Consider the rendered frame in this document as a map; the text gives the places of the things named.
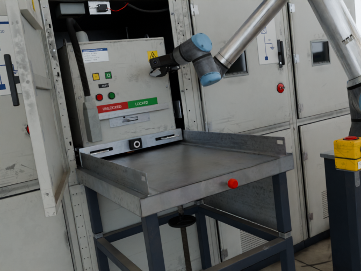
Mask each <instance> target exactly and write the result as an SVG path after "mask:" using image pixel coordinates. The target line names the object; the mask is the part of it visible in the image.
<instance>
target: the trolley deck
mask: <svg viewBox="0 0 361 271"><path fill-rule="evenodd" d="M286 153H287V155H288V156H284V157H282V158H276V157H271V156H263V155H256V154H248V153H240V152H232V151H225V150H220V149H212V148H204V147H197V146H189V145H178V146H174V147H169V148H165V149H160V150H157V151H152V152H148V153H143V154H139V155H134V156H129V157H126V158H122V159H117V160H113V161H111V162H114V163H118V164H120V165H123V166H127V167H130V168H133V169H137V170H140V171H142V172H146V173H147V178H148V185H149V188H151V189H154V190H156V191H159V192H160V193H159V194H155V195H151V196H148V197H147V196H145V195H143V194H141V193H138V192H136V191H134V190H132V189H129V188H127V187H124V186H122V185H120V184H118V183H115V182H113V181H111V180H108V179H106V178H104V177H102V176H100V175H97V174H95V173H93V172H90V171H88V170H86V169H84V168H75V169H76V176H77V181H78V182H80V183H81V184H83V185H85V186H87V187H88V188H90V189H92V190H94V191H95V192H97V193H99V194H101V195H103V196H104V197H106V198H108V199H110V200H111V201H113V202H115V203H117V204H119V205H120V206H122V207H123V208H125V209H127V210H129V211H130V212H132V213H134V214H136V215H138V216H139V217H141V218H143V217H147V216H150V215H153V214H156V213H159V212H162V211H165V210H169V209H172V208H175V207H177V206H181V205H184V204H187V203H190V202H193V201H197V200H199V199H202V198H205V197H208V196H212V195H215V194H218V193H221V192H224V191H227V190H231V188H229V187H228V184H226V181H229V180H230V179H236V180H237V181H238V186H237V187H240V186H243V185H246V184H249V183H252V182H255V181H259V180H262V179H265V178H267V177H270V176H274V175H277V174H280V173H283V172H287V171H289V170H293V169H294V160H293V153H288V152H286Z"/></svg>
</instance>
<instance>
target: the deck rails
mask: <svg viewBox="0 0 361 271"><path fill-rule="evenodd" d="M186 136H187V143H184V144H182V145H189V146H197V147H204V148H212V149H220V150H225V151H232V152H240V153H248V154H256V155H263V156H271V157H276V158H282V157H284V156H288V155H287V153H286V142H285V137H274V136H266V135H251V134H236V133H221V132H206V131H191V130H186ZM277 140H282V141H283V144H278V141H277ZM80 155H81V161H82V168H84V169H86V170H88V171H90V172H93V173H95V174H97V175H100V176H102V177H104V178H106V179H108V180H111V181H113V182H115V183H118V184H120V185H122V186H124V187H127V188H129V189H132V190H134V191H136V192H138V193H141V194H143V195H145V196H147V197H148V196H151V195H155V194H159V193H160V192H159V191H156V190H154V189H151V188H149V185H148V178H147V173H146V172H142V171H140V170H137V169H133V168H130V167H127V166H123V165H120V164H118V163H114V162H111V161H108V160H104V159H101V158H98V157H95V156H92V155H88V154H85V153H82V152H80ZM142 176H144V177H145V181H144V180H142Z"/></svg>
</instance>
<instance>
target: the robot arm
mask: <svg viewBox="0 0 361 271"><path fill-rule="evenodd" d="M288 1H289V0H263V1H262V3H261V4H260V5H259V6H258V7H257V8H256V10H255V11H254V12H253V13H252V14H251V15H250V16H249V18H248V19H247V20H246V21H245V22H244V23H243V24H242V26H241V27H240V28H239V29H238V30H237V31H236V32H235V34H234V35H233V36H232V37H231V38H230V39H229V40H228V41H227V43H226V44H225V45H224V46H223V48H222V49H221V50H220V51H219V52H218V53H217V54H216V55H215V56H214V57H212V55H211V52H210V51H211V49H212V42H211V40H210V38H209V37H208V36H207V35H206V34H204V33H197V34H196V35H193V36H192V37H191V38H190V39H188V40H186V41H185V42H183V43H180V45H179V46H177V47H176V48H175V49H174V50H173V53H170V54H167V55H163V56H158V57H155V58H151V59H150V61H149V63H150V66H151V68H150V72H149V75H150V76H152V77H163V76H165V75H166V74H167V72H169V71H172V70H173V71H172V72H170V73H174V72H176V71H178V70H179V69H180V65H181V66H184V65H186V64H188V63H190V62H192V63H193V65H194V68H195V70H196V72H197V75H198V77H199V80H200V83H201V84H202V86H203V87H206V86H209V85H213V84H215V83H217V82H219V81H220V80H221V79H222V78H223V76H224V74H225V72H226V71H227V70H228V69H229V68H230V66H231V65H232V64H233V63H234V62H235V61H236V60H237V58H238V57H239V56H240V55H241V54H242V53H243V52H244V51H245V50H246V48H247V47H248V46H249V45H250V44H251V43H252V42H253V41H254V40H255V38H256V37H257V36H258V35H259V34H260V33H261V32H262V31H263V29H264V28H265V27H266V26H267V25H268V23H269V22H270V21H272V19H273V18H274V17H275V16H276V15H277V13H278V12H279V11H280V10H281V9H282V8H283V7H284V6H285V4H286V3H287V2H288ZM307 1H308V2H309V4H310V6H311V8H312V10H313V12H314V14H315V16H316V18H317V20H318V22H319V24H320V25H321V27H322V29H323V31H324V33H325V35H326V37H327V39H328V41H329V43H330V45H331V47H332V48H333V50H334V52H335V54H336V56H337V58H338V60H339V62H340V64H341V66H342V68H343V69H344V71H345V73H346V75H347V77H348V79H349V80H348V81H347V86H346V88H347V91H348V100H349V108H350V116H351V127H350V131H349V137H350V136H355V137H361V34H360V32H359V30H358V28H357V26H356V24H355V22H354V21H353V18H352V16H351V14H350V13H349V11H348V9H347V7H346V5H345V3H344V2H343V0H307ZM177 67H179V68H177ZM157 68H160V69H158V70H156V69H157ZM155 70H156V72H153V71H155ZM175 70H176V71H175Z"/></svg>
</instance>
